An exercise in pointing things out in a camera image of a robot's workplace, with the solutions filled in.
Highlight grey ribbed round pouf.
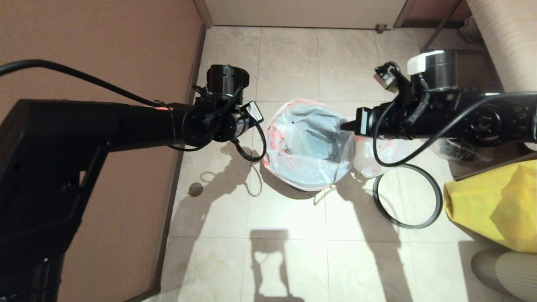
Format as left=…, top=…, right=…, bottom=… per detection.
left=471, top=250, right=537, bottom=302

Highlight clear plastic bag dark contents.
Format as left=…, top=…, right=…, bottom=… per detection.
left=432, top=138, right=495, bottom=164

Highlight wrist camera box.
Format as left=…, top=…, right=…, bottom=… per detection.
left=245, top=101, right=264, bottom=125
left=355, top=107, right=370, bottom=136

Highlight dark brown wooden board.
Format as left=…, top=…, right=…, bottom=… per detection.
left=453, top=152, right=537, bottom=182

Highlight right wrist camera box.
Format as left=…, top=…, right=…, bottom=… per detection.
left=355, top=107, right=370, bottom=136

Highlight black bin retaining ring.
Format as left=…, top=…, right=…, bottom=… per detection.
left=373, top=164, right=443, bottom=230

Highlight yellow fabric bag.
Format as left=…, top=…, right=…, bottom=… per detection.
left=443, top=159, right=537, bottom=253

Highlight white plastic bag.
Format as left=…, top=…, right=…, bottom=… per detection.
left=262, top=98, right=357, bottom=192

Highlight grey mesh bundle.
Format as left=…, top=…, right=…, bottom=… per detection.
left=459, top=16, right=481, bottom=42

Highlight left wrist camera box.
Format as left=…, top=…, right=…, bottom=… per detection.
left=245, top=101, right=264, bottom=125

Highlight dark metal frame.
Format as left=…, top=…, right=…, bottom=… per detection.
left=420, top=0, right=483, bottom=54

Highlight beige striped furniture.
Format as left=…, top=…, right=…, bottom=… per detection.
left=465, top=0, right=537, bottom=94

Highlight used white bag red trim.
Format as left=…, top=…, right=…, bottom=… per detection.
left=352, top=136, right=420, bottom=179

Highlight small silver connector block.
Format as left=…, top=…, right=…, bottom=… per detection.
left=374, top=62, right=400, bottom=93

